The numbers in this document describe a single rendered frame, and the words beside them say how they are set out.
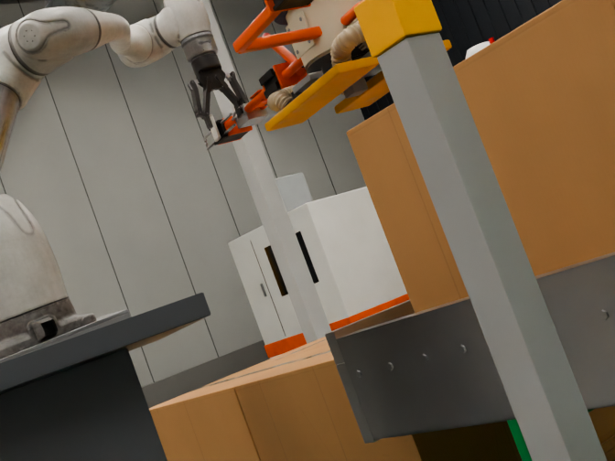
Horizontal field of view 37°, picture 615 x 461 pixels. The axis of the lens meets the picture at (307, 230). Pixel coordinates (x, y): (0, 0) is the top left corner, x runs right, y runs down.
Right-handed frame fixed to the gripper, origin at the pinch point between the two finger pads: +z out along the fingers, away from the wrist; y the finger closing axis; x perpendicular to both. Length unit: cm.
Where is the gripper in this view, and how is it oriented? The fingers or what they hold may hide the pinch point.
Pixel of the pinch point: (229, 127)
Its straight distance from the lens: 250.0
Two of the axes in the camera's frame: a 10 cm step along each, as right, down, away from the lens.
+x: -4.3, 2.3, 8.7
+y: 8.3, -2.7, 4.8
